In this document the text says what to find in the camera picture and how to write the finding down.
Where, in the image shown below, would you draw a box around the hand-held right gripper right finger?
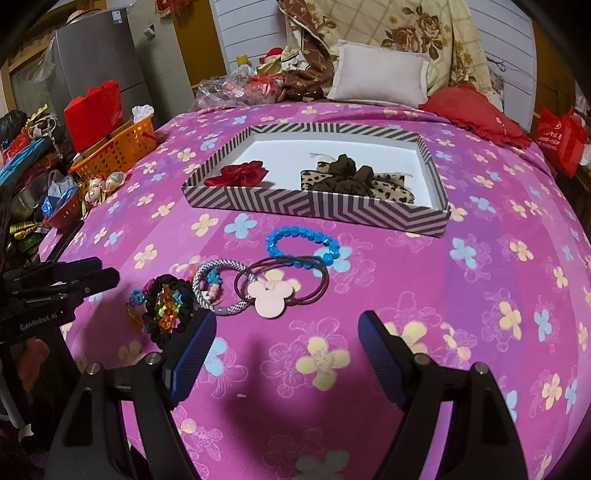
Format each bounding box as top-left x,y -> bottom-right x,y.
358,310 -> 529,480

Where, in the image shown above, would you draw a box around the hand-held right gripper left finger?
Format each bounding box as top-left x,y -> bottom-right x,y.
44,309 -> 218,480

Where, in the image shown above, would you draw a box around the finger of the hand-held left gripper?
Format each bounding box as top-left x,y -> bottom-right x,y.
9,267 -> 121,306
2,257 -> 103,291

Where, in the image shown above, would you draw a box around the grey white braided hair band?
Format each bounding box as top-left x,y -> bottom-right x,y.
191,259 -> 259,317

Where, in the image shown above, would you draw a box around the blue bead bracelet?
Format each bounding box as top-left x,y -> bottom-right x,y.
265,225 -> 341,266

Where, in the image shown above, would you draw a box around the striped cardboard box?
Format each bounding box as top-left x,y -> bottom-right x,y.
181,122 -> 452,238

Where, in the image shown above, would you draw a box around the person's left hand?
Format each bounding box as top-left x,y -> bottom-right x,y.
19,338 -> 51,389

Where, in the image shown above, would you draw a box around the small orange basket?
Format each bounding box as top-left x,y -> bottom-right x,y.
44,187 -> 84,229

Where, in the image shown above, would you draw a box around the blue foil wrappers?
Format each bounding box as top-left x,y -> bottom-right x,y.
41,182 -> 77,215

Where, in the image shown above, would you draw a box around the metal bowl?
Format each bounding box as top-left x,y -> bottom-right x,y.
11,175 -> 51,217

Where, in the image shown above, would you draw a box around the pink floral bedsheet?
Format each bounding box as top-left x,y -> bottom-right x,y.
39,102 -> 591,480

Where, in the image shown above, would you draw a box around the blue plastic case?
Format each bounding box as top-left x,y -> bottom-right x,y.
0,138 -> 51,181

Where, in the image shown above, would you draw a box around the orange plastic basket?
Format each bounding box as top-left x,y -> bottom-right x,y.
69,115 -> 158,181

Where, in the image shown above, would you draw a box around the red gift bag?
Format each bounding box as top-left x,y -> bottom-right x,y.
64,80 -> 125,153

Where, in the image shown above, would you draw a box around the red scrunchie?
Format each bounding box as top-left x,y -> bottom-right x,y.
204,161 -> 270,188

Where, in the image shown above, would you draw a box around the grey refrigerator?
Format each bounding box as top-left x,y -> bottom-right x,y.
46,7 -> 153,134

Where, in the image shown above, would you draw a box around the clear plastic bags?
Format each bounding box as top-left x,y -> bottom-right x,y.
193,74 -> 259,109

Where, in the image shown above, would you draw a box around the red pillow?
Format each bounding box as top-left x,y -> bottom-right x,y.
419,84 -> 534,148

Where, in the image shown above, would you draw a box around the red packets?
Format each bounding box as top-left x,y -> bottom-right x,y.
249,76 -> 284,100

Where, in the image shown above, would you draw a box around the brown wooden door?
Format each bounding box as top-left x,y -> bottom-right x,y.
173,0 -> 227,77

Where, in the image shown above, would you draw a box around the white pillow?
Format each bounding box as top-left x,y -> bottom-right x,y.
328,39 -> 431,108

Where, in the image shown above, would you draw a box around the red shopping bag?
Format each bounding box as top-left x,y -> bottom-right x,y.
536,107 -> 589,178

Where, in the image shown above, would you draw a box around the red plush toy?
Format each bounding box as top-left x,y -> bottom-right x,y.
259,46 -> 287,70

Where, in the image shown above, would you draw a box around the brown floral quilt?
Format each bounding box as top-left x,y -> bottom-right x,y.
277,0 -> 342,100

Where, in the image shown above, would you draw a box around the cream floral quilt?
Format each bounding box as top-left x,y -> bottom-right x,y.
300,0 -> 490,95

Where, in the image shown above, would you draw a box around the leopard print bow hair tie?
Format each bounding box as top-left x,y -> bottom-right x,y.
299,154 -> 416,205

